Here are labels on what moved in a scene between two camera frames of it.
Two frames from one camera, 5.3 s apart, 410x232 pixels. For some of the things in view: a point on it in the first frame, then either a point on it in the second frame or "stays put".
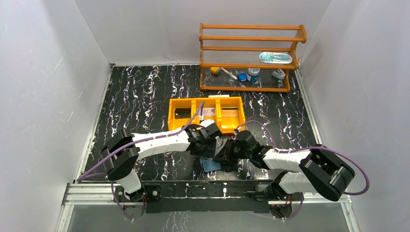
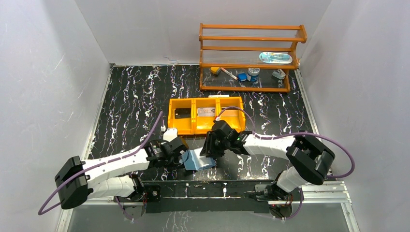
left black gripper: x=207 y=148 -> x=179 y=153
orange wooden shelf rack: x=248 y=58 stays put
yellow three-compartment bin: x=227 y=112 stays put
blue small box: x=242 y=77 stays put
